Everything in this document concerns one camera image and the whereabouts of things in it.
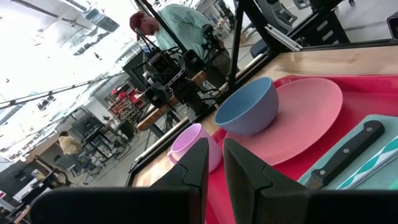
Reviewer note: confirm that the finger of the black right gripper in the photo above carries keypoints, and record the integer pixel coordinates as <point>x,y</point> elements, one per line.
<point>157,95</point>
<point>192,62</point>

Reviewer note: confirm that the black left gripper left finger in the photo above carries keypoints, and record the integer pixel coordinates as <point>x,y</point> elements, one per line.
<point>124,208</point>

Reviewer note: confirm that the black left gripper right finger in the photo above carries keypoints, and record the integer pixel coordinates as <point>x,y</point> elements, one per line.
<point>280,205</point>

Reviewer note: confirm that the lilac pink cup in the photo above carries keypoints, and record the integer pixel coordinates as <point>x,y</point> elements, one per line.
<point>189,140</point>

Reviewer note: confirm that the blue bowl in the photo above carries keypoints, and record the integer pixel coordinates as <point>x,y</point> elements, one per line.
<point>255,115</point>

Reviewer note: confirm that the pink plate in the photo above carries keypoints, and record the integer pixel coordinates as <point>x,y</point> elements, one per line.
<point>308,118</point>

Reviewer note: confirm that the teal cloth napkin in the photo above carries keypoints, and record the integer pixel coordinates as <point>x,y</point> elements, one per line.
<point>379,179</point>

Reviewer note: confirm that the red plastic tray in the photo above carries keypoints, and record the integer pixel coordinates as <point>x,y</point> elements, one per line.
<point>357,99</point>

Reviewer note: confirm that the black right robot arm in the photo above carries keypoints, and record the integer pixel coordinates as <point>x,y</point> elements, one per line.
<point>189,93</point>

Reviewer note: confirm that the person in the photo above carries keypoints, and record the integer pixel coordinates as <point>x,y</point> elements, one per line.
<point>70,144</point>
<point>186,25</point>

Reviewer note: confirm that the black drawer cabinet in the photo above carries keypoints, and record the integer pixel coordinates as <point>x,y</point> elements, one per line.
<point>326,31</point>

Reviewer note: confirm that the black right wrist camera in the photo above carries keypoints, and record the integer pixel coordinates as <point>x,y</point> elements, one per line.
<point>160,63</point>

